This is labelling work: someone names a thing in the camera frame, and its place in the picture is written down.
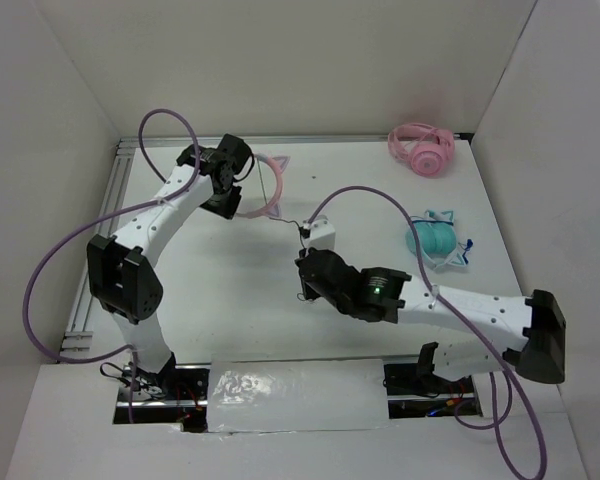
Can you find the white taped cover plate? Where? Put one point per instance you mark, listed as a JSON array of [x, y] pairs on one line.
[[304, 396]]

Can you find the teal cat-ear headphones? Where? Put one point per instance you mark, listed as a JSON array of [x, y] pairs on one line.
[[435, 238]]

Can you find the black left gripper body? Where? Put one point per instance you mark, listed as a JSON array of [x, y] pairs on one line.
[[223, 201]]

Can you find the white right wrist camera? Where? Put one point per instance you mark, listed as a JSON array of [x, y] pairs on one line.
[[319, 234]]

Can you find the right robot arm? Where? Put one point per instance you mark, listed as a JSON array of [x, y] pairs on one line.
[[526, 334]]

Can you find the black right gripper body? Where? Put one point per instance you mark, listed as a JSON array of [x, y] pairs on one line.
[[309, 292]]

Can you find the blue pink cat-ear headphones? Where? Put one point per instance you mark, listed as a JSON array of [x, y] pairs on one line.
[[271, 208]]

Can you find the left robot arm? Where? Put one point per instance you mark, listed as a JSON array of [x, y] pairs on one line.
[[121, 267]]

